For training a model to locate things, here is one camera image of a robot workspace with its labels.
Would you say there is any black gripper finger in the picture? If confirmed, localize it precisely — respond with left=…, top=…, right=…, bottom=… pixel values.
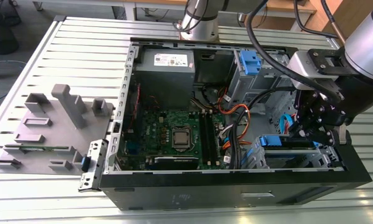
left=288, top=90, right=338, bottom=141
left=317, top=123, right=352, bottom=147

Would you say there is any blue data wire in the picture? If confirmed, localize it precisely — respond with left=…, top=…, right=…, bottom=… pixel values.
left=278, top=113, right=297, bottom=136

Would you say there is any black orange power wire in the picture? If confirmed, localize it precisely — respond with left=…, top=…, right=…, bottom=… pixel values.
left=285, top=114, right=298, bottom=136

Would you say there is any hard disk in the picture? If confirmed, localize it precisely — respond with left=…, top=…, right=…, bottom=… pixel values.
left=242, top=135, right=321, bottom=168

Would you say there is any metal disk bay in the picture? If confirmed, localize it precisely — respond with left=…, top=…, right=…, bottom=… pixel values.
left=241, top=134, right=345, bottom=170

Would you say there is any tall metal drive cage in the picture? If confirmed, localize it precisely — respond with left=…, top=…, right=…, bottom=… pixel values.
left=228, top=48, right=298, bottom=104

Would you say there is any blue plastic drive latch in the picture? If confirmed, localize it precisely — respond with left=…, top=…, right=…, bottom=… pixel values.
left=240, top=50, right=262, bottom=76

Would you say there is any black RAM slot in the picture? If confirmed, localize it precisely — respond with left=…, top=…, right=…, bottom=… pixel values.
left=206, top=110, right=220, bottom=165
left=198, top=110, right=210, bottom=165

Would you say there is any brown wooden cabinet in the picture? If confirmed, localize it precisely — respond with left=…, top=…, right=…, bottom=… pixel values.
left=322, top=0, right=373, bottom=39

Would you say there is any silver CPU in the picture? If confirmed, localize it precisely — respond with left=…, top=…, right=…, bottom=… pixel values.
left=173, top=132, right=192, bottom=145

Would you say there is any wooden top desk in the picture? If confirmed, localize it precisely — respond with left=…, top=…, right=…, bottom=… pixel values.
left=236, top=0, right=317, bottom=32

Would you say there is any black PC case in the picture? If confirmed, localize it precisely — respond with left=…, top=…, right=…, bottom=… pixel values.
left=98, top=36, right=373, bottom=212

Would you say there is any grey power supply unit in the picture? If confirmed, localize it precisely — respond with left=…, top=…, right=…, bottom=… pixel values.
left=132, top=48, right=196, bottom=112

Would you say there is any black graphics card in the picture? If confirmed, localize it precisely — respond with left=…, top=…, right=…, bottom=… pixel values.
left=145, top=155, right=200, bottom=170

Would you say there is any green motherboard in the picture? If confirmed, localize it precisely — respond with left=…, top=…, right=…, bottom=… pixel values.
left=116, top=109, right=233, bottom=171

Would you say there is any metal expansion slot retainer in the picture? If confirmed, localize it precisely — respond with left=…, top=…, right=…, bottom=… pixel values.
left=77, top=139, right=109, bottom=193

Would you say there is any blue retainer latch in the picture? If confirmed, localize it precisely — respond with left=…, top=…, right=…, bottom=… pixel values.
left=80, top=155, right=93, bottom=172

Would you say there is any grey parts rack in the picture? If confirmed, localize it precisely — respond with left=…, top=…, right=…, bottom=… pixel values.
left=0, top=84, right=116, bottom=175

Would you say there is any green RAM stick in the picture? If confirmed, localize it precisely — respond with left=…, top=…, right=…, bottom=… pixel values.
left=20, top=145, right=68, bottom=152

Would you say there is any black round bin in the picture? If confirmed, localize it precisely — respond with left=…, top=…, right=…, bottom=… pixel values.
left=0, top=24, right=21, bottom=56

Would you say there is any light grey wrist camera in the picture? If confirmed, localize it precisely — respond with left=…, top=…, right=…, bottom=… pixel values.
left=286, top=51, right=329, bottom=91

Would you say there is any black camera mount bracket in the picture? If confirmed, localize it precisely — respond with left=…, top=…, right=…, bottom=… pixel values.
left=308, top=48, right=361, bottom=77

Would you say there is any orange wire bundle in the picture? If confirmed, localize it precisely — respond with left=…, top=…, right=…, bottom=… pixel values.
left=217, top=87, right=253, bottom=152

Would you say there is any black cable bundle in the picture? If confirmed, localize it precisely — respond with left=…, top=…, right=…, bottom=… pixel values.
left=229, top=86, right=296, bottom=170

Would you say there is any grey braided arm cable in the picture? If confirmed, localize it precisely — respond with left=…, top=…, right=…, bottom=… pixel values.
left=320, top=0, right=348, bottom=45

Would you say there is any yellow black wire bundle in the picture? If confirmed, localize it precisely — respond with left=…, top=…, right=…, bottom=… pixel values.
left=190, top=91, right=214, bottom=112

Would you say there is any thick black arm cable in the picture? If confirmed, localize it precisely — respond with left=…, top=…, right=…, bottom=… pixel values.
left=245, top=0, right=345, bottom=102

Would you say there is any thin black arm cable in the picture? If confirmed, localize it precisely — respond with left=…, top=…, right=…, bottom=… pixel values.
left=293, top=0, right=340, bottom=38

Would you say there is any CPU socket metal frame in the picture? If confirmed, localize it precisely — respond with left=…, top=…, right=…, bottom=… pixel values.
left=168, top=125, right=196, bottom=150

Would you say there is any white metal table frame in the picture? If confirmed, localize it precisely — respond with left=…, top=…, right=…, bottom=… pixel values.
left=32, top=0, right=186, bottom=21

